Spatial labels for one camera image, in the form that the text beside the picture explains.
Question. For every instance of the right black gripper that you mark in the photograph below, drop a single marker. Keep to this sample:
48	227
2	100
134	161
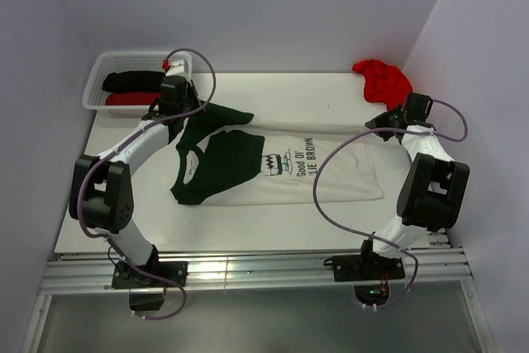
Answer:
379	121

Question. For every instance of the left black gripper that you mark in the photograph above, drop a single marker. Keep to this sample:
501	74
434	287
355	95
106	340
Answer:
193	92

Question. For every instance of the white and green t shirt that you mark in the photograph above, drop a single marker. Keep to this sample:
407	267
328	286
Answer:
226	159

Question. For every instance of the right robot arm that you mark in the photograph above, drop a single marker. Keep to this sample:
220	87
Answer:
433	190

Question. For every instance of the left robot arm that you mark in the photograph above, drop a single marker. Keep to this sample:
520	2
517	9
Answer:
101	196

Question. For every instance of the crumpled red t shirt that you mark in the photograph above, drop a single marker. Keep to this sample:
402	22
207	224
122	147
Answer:
384	83

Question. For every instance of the rolled black t shirt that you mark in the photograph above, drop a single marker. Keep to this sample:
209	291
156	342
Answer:
133	81

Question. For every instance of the rolled red t shirt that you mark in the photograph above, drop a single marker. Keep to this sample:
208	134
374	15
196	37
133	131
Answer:
131	99

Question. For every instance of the white plastic basket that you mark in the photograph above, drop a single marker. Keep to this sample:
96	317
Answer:
118	62

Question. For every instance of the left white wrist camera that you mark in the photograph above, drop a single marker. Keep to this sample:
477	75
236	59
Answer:
180	66

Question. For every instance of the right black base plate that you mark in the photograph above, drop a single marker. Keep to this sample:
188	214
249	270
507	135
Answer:
358	268

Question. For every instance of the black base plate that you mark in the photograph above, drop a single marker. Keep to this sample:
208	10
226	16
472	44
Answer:
358	268
164	274

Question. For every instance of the aluminium frame rail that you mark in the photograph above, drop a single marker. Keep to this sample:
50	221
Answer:
89	272

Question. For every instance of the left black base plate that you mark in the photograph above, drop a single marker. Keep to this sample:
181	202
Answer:
164	274

